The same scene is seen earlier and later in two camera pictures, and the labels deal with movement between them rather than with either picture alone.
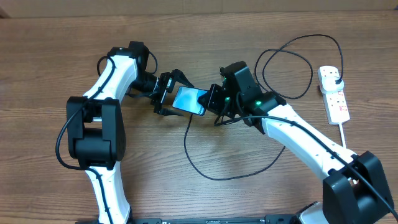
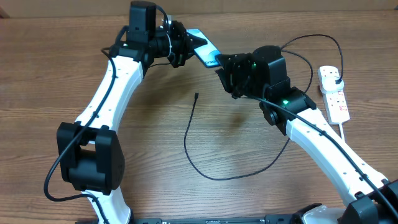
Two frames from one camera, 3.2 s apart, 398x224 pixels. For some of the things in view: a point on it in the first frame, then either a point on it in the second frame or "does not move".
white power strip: [335, 103] does not move
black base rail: [265, 219] does not move
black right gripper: [211, 101] -> [232, 71]
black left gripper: [170, 78] -> [183, 45]
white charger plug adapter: [328, 85] does not move
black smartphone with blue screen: [186, 99] -> [207, 53]
